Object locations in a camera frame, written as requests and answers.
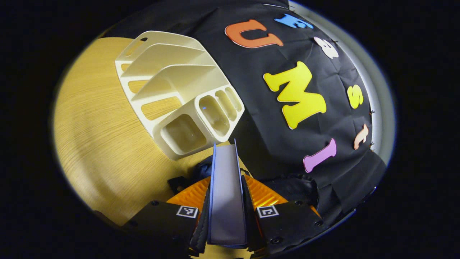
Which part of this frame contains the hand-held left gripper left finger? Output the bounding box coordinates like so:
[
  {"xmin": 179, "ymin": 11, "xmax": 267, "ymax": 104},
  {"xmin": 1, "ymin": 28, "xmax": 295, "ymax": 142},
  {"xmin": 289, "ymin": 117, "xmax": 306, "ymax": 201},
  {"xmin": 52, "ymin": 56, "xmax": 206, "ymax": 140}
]
[{"xmin": 124, "ymin": 176, "xmax": 212, "ymax": 256}]

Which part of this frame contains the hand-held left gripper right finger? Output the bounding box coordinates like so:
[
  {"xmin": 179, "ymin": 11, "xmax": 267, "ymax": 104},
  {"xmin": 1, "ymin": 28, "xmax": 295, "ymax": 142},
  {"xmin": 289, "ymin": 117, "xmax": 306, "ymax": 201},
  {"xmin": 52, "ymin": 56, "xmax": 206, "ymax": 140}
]
[{"xmin": 241, "ymin": 175, "xmax": 326, "ymax": 252}]

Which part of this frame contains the blue-grey book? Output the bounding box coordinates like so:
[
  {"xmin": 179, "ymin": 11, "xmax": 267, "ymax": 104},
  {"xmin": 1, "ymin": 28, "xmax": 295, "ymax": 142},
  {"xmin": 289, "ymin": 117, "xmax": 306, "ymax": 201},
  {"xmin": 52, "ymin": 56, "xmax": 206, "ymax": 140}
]
[{"xmin": 208, "ymin": 140, "xmax": 249, "ymax": 248}]

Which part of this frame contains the blue schoolbag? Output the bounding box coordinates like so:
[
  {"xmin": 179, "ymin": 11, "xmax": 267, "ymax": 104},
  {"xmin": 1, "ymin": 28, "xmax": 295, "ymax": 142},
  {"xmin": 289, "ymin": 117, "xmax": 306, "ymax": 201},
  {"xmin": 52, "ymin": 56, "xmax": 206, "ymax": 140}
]
[{"xmin": 167, "ymin": 155, "xmax": 321, "ymax": 216}]

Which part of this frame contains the white plastic bookshelf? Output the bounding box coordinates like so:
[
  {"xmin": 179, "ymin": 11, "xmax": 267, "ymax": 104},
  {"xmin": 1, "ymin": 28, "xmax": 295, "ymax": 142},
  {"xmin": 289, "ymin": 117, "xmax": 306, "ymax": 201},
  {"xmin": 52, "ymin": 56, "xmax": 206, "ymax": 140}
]
[{"xmin": 115, "ymin": 31, "xmax": 245, "ymax": 161}]

